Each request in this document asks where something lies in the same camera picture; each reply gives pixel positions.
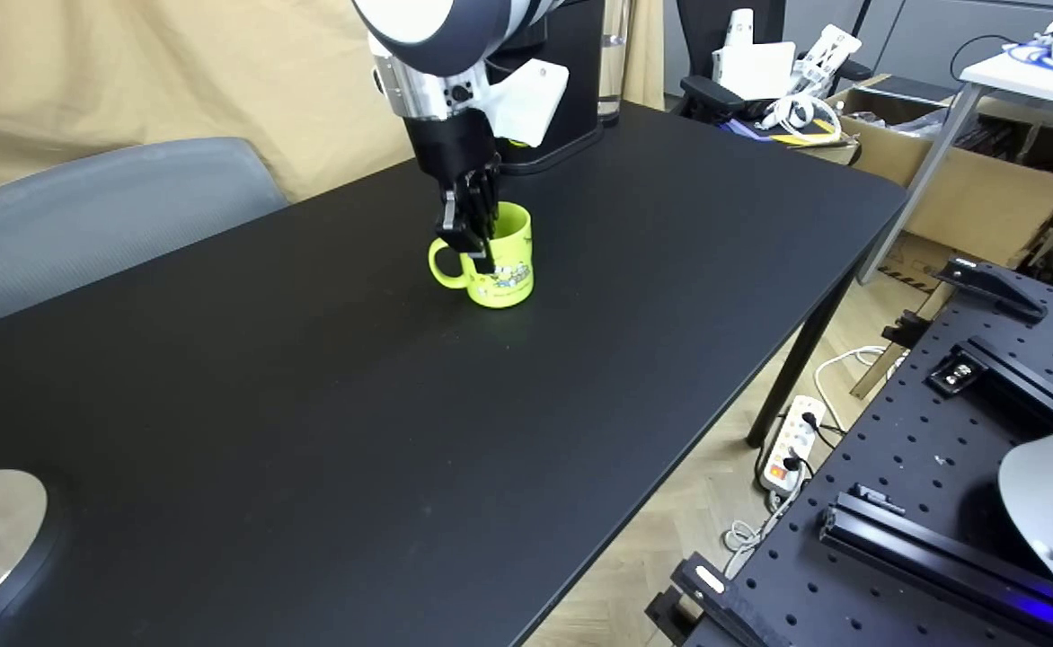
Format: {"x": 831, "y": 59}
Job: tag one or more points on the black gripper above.
{"x": 456, "y": 147}

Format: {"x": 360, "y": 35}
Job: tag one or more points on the yellow-green printed mug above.
{"x": 510, "y": 280}

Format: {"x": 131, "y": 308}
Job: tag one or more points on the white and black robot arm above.
{"x": 454, "y": 30}

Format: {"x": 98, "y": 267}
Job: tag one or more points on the silver metal pole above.
{"x": 615, "y": 54}

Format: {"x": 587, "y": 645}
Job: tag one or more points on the white box device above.
{"x": 749, "y": 65}

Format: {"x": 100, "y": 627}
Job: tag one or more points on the beige fabric curtain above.
{"x": 189, "y": 74}

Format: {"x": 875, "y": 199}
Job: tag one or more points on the black table leg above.
{"x": 802, "y": 359}

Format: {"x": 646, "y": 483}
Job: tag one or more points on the white multi-socket power strip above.
{"x": 826, "y": 50}

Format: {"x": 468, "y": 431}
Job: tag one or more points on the white floor power strip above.
{"x": 790, "y": 446}

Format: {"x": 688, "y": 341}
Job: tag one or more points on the small round metal floor fitting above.
{"x": 742, "y": 537}

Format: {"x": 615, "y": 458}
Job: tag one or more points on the black perforated breadboard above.
{"x": 886, "y": 479}

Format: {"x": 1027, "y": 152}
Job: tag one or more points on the brown cardboard box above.
{"x": 985, "y": 199}

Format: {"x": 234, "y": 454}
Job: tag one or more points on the white side table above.
{"x": 1032, "y": 87}

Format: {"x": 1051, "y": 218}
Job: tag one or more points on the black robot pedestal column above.
{"x": 572, "y": 84}

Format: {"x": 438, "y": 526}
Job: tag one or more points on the small black mount block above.
{"x": 952, "y": 373}

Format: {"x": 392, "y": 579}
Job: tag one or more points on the black clamp bracket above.
{"x": 991, "y": 288}

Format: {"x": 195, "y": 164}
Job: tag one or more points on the short black aluminium rail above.
{"x": 1027, "y": 382}

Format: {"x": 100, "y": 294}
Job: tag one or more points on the long black aluminium rail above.
{"x": 944, "y": 556}

